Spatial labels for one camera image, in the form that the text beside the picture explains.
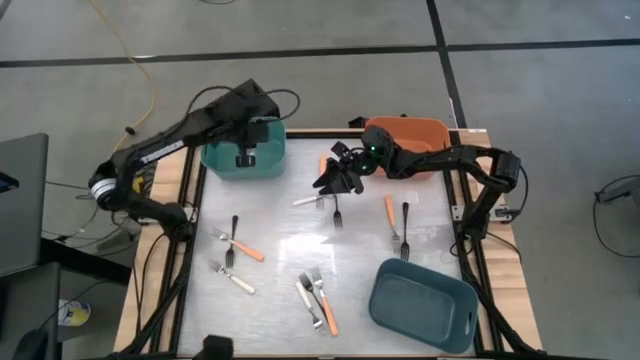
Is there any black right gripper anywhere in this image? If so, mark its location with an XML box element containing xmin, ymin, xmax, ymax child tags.
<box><xmin>312</xmin><ymin>144</ymin><xmax>382</xmax><ymax>197</ymax></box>

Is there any black fork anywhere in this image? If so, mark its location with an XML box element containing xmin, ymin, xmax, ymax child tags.
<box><xmin>224</xmin><ymin>214</ymin><xmax>240</xmax><ymax>270</ymax></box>
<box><xmin>332</xmin><ymin>194</ymin><xmax>345</xmax><ymax>230</ymax></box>
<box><xmin>399</xmin><ymin>201</ymin><xmax>412</xmax><ymax>262</ymax></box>
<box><xmin>298</xmin><ymin>271</ymin><xmax>331</xmax><ymax>321</ymax></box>

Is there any white-handled fork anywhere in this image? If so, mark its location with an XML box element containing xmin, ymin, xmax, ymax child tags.
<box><xmin>292</xmin><ymin>193</ymin><xmax>327</xmax><ymax>209</ymax></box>
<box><xmin>294</xmin><ymin>281</ymin><xmax>327</xmax><ymax>336</ymax></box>
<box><xmin>208</xmin><ymin>259</ymin><xmax>257</xmax><ymax>296</ymax></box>

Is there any teal plastic bin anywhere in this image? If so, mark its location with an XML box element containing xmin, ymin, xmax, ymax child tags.
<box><xmin>200</xmin><ymin>117</ymin><xmax>288</xmax><ymax>181</ymax></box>

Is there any orange plastic bin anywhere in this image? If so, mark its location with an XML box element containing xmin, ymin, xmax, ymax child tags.
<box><xmin>363</xmin><ymin>116</ymin><xmax>453</xmax><ymax>180</ymax></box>

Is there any dark blue-grey plastic bin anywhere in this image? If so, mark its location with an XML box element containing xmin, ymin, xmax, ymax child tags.
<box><xmin>368</xmin><ymin>257</ymin><xmax>480</xmax><ymax>355</ymax></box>

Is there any black blurry object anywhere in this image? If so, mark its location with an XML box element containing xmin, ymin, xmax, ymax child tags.
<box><xmin>192</xmin><ymin>334</ymin><xmax>235</xmax><ymax>360</ymax></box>

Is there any grey desk panel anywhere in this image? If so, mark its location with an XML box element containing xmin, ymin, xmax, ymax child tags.
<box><xmin>0</xmin><ymin>132</ymin><xmax>50</xmax><ymax>277</ymax></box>

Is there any yellow and white roll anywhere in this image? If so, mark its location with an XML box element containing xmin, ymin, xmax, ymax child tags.
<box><xmin>58</xmin><ymin>298</ymin><xmax>93</xmax><ymax>328</ymax></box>

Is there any grey chair base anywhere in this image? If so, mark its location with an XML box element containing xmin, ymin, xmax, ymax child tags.
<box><xmin>594</xmin><ymin>175</ymin><xmax>640</xmax><ymax>205</ymax></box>

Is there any dark grey cabinet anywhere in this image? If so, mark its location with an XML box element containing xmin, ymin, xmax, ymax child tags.
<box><xmin>0</xmin><ymin>262</ymin><xmax>62</xmax><ymax>360</ymax></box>

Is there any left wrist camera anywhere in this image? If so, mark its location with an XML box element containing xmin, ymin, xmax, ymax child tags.
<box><xmin>234</xmin><ymin>143</ymin><xmax>258</xmax><ymax>169</ymax></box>

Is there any yellow cable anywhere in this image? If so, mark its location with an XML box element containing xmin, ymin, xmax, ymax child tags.
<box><xmin>87</xmin><ymin>0</ymin><xmax>157</xmax><ymax>152</ymax></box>

